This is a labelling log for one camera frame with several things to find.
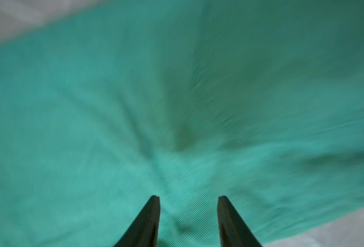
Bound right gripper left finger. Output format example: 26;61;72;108
114;196;160;247

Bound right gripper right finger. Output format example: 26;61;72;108
217;196;262;247

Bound green long pants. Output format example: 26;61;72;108
0;1;364;247

